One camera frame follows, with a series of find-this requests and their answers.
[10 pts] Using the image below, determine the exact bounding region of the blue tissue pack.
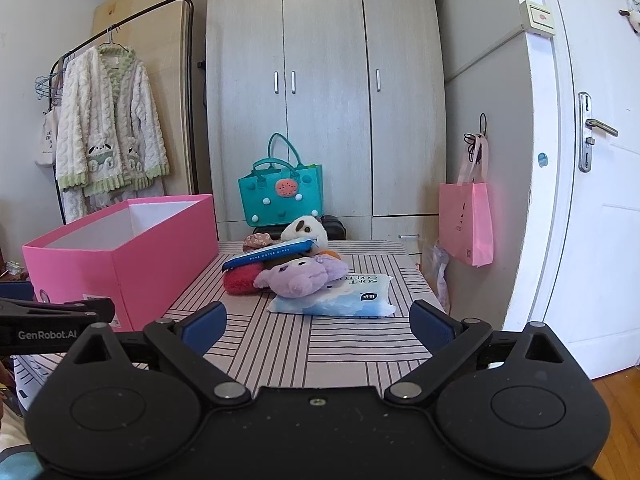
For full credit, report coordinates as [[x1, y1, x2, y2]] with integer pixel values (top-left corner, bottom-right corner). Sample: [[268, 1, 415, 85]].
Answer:
[[267, 273, 396, 318]]

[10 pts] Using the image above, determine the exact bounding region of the purple plush toy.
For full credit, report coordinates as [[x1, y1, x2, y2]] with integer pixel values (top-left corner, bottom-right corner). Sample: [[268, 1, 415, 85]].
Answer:
[[253, 254, 349, 298]]

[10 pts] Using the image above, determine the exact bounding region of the blue white wipes pack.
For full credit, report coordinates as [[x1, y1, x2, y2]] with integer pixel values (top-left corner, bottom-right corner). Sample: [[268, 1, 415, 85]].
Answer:
[[221, 237, 314, 271]]

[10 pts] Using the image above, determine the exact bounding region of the striped table cloth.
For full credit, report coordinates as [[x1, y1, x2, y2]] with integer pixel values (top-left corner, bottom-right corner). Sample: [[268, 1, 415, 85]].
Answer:
[[12, 238, 446, 411]]

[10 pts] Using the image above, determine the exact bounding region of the red strawberry plush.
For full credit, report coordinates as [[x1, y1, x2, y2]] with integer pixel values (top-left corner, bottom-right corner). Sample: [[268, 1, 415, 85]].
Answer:
[[222, 262, 265, 296]]

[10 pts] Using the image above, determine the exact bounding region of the white plastic bag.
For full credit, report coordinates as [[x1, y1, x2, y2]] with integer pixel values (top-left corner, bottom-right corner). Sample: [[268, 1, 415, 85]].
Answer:
[[422, 244, 450, 313]]

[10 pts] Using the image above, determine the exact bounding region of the pink storage box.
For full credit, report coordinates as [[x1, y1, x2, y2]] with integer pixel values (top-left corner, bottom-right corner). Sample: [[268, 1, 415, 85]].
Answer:
[[22, 194, 218, 330]]

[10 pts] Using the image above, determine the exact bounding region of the pink paper bag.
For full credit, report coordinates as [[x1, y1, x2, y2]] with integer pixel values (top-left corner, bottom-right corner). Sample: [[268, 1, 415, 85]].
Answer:
[[439, 134, 494, 268]]

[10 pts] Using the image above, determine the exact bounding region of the orange plush ball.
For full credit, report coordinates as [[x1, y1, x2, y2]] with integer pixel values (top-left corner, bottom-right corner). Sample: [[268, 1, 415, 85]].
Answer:
[[319, 250, 341, 260]]

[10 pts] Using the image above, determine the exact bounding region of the white door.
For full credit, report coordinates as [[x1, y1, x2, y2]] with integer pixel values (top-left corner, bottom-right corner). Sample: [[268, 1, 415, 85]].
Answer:
[[504, 0, 639, 378]]

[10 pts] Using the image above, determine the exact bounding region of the black suitcase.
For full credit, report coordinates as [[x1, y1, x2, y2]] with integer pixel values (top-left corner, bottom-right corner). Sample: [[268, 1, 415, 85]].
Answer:
[[253, 214, 347, 240]]

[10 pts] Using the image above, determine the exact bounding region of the white brown plush cat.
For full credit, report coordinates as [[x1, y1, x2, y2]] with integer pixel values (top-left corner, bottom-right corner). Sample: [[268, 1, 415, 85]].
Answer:
[[280, 216, 329, 256]]

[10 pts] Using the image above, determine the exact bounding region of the teal felt tote bag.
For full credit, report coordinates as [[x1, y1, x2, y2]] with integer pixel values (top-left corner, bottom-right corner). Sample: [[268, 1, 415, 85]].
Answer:
[[238, 132, 323, 228]]

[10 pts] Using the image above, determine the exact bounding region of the white green fleece cardigan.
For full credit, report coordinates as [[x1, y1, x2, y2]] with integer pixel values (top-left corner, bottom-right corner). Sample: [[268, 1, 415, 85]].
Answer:
[[54, 44, 170, 223]]

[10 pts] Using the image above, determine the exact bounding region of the grey three-door wardrobe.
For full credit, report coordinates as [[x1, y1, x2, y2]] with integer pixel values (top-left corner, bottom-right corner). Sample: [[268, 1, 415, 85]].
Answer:
[[206, 0, 446, 244]]

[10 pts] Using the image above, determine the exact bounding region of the black clothes rack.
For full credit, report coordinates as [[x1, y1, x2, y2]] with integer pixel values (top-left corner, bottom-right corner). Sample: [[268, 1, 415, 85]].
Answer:
[[48, 0, 196, 226]]

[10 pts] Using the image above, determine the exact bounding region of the metal door handle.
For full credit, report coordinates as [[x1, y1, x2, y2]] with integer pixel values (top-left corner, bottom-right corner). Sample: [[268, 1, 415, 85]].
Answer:
[[577, 91, 620, 174]]

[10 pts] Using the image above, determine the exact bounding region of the wall light switch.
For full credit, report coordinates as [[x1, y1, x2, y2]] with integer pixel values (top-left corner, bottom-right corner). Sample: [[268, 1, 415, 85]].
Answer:
[[520, 0, 555, 38]]

